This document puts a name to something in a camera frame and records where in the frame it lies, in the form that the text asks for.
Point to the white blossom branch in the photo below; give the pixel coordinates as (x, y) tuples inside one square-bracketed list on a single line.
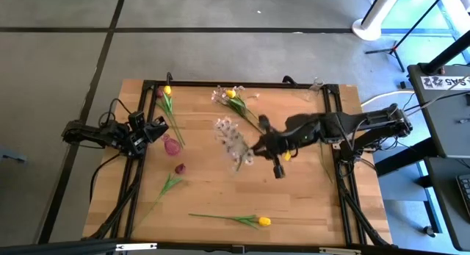
[(220, 97), (231, 137)]

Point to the small yellow tag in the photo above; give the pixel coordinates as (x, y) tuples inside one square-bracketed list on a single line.
[(287, 156)]

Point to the black keyboard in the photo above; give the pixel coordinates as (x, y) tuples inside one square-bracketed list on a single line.
[(464, 194)]

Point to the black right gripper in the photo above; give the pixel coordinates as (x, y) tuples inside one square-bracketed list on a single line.
[(273, 144)]

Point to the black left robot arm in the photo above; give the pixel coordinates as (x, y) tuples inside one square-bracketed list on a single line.
[(84, 132)]

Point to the yellow artificial tulip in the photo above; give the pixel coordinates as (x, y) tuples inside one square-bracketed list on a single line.
[(264, 221), (167, 90), (230, 93)]

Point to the black caster wheel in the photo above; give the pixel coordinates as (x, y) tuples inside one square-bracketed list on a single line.
[(429, 231)]

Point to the wooden table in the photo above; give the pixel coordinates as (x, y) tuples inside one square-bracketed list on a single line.
[(240, 85)]

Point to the small black box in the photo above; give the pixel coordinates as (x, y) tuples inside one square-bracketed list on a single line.
[(402, 85)]

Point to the clear glass vase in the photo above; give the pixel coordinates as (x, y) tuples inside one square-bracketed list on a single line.
[(316, 86)]

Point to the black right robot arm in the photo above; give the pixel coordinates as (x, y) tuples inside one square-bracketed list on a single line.
[(367, 124)]

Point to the grey floor object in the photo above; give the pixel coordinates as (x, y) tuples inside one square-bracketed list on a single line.
[(12, 156)]

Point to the black clamp hook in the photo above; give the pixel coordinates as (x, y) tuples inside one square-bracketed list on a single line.
[(290, 79), (169, 78)]

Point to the white column base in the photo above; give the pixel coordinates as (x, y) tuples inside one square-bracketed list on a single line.
[(371, 23)]

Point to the grey side desk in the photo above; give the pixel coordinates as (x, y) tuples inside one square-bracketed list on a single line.
[(448, 211)]

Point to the thick black pole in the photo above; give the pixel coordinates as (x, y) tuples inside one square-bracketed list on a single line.
[(448, 54)]

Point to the black tripod stand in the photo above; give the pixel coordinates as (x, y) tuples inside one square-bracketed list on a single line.
[(394, 48)]

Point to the black horizontal bar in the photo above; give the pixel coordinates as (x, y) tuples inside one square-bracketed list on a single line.
[(55, 247)]

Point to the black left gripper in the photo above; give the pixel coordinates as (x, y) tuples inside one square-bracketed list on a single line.
[(139, 142)]

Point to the white printed label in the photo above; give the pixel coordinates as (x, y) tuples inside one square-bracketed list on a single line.
[(440, 82)]

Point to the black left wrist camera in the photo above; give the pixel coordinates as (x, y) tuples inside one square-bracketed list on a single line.
[(136, 120)]

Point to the pink glass vase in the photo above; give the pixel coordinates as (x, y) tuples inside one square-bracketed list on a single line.
[(172, 147)]

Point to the small silver bracket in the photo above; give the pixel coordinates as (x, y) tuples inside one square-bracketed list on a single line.
[(238, 249)]

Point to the silver metal bracket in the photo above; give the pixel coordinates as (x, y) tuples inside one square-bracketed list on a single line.
[(339, 251), (136, 246)]

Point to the black desk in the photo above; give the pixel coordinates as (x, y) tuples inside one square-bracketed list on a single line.
[(440, 119)]

